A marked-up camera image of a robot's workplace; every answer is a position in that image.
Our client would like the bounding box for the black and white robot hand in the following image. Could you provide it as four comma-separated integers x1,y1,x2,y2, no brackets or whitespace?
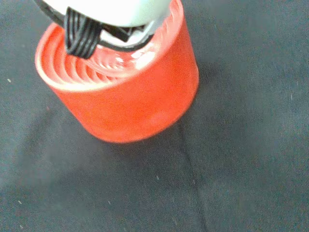
33,0,175,59

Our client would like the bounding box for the black bench cloth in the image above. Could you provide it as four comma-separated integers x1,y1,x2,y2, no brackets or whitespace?
0,0,309,232

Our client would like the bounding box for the red round flask stand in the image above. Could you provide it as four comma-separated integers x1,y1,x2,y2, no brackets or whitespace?
34,0,200,145

